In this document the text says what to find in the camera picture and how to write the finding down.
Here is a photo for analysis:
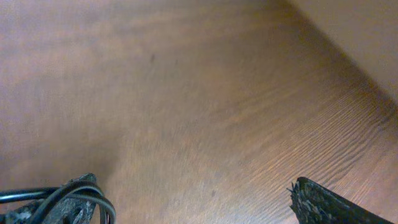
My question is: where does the black thin usb cable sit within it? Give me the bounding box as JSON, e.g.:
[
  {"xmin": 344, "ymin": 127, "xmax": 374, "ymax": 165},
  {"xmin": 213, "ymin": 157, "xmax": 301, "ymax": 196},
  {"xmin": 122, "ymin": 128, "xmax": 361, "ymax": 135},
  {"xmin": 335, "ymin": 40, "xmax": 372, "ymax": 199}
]
[{"xmin": 0, "ymin": 179, "xmax": 117, "ymax": 224}]

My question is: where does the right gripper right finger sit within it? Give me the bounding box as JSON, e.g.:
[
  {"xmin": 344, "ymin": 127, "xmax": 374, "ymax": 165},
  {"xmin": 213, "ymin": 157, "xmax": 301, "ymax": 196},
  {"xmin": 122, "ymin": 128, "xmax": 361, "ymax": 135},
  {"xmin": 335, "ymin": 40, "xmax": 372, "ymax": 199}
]
[{"xmin": 289, "ymin": 177, "xmax": 392, "ymax": 224}]

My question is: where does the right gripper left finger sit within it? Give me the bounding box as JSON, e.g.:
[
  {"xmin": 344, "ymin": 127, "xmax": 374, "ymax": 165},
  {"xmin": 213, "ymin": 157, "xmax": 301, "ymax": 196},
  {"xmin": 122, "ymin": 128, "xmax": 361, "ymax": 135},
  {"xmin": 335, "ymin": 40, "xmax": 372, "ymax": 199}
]
[{"xmin": 1, "ymin": 187, "xmax": 96, "ymax": 224}]

